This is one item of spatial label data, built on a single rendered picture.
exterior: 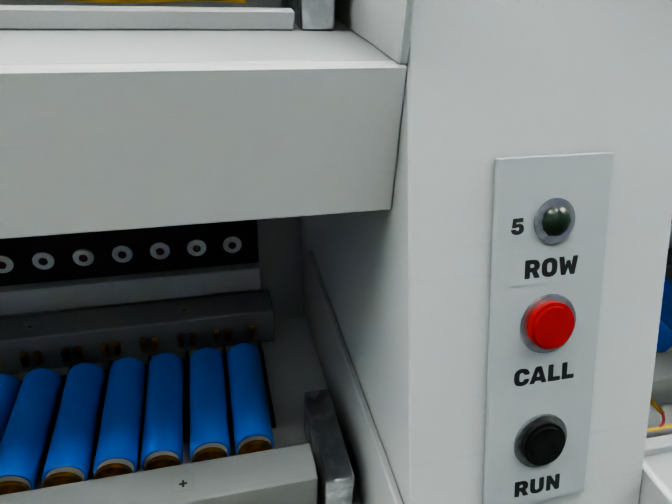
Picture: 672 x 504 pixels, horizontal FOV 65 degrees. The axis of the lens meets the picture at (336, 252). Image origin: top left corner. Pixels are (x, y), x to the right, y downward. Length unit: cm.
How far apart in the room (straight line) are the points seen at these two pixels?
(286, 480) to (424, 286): 11
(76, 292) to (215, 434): 12
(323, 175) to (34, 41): 9
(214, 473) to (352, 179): 14
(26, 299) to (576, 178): 28
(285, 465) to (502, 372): 11
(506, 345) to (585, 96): 8
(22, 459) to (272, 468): 11
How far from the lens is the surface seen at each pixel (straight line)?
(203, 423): 27
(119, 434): 27
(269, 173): 16
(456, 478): 20
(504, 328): 18
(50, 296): 34
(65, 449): 27
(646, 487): 25
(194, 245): 32
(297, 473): 24
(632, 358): 22
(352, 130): 16
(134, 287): 33
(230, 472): 24
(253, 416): 27
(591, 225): 19
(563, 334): 19
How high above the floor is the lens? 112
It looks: 14 degrees down
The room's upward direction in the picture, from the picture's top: 2 degrees counter-clockwise
